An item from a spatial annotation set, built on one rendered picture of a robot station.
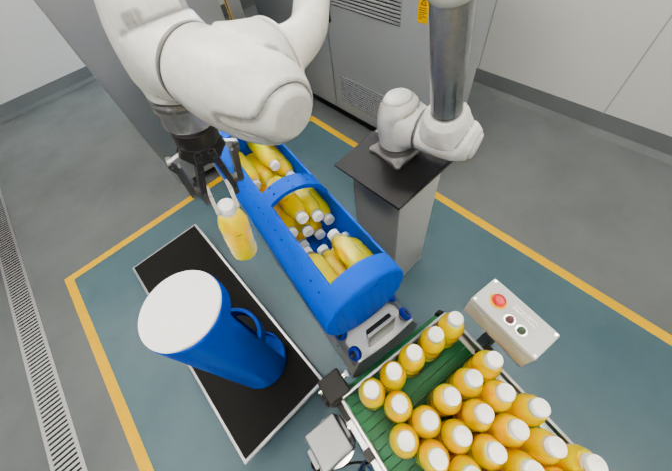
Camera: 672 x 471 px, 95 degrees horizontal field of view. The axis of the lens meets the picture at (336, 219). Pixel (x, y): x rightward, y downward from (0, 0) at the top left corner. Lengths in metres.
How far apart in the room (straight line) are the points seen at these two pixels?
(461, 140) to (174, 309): 1.10
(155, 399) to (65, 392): 0.61
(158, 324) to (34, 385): 1.79
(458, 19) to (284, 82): 0.58
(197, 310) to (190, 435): 1.19
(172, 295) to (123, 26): 0.90
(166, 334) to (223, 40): 0.95
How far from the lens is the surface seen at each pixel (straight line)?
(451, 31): 0.87
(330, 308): 0.83
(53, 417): 2.75
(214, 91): 0.36
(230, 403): 1.98
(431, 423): 0.88
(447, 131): 1.09
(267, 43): 0.38
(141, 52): 0.46
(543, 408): 0.95
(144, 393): 2.41
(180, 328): 1.15
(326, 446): 1.12
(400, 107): 1.18
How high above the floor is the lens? 1.97
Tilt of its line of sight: 55 degrees down
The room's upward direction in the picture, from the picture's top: 11 degrees counter-clockwise
